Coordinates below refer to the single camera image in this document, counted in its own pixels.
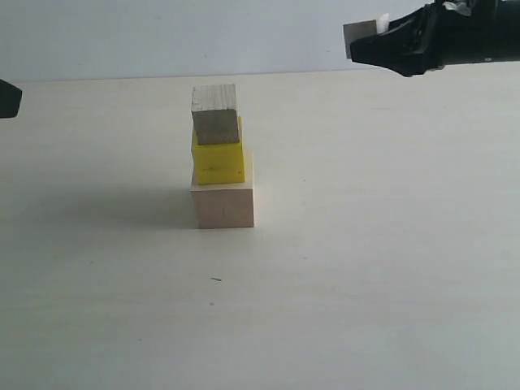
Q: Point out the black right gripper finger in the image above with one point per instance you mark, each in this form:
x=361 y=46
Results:
x=393 y=50
x=408 y=30

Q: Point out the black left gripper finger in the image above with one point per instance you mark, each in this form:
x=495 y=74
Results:
x=10 y=100

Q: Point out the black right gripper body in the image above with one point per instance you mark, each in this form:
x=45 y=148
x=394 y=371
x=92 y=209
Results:
x=489 y=35

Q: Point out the small wooden cube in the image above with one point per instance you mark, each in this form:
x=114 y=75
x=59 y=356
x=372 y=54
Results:
x=355 y=31

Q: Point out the medium wooden cube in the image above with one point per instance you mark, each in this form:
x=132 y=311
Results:
x=214 y=113

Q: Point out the yellow cube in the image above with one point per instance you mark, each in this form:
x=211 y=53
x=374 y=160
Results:
x=219 y=163

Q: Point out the large wooden cube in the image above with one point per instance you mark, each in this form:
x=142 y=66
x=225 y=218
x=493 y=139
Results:
x=219 y=206

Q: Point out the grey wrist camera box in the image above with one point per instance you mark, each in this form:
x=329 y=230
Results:
x=462 y=7

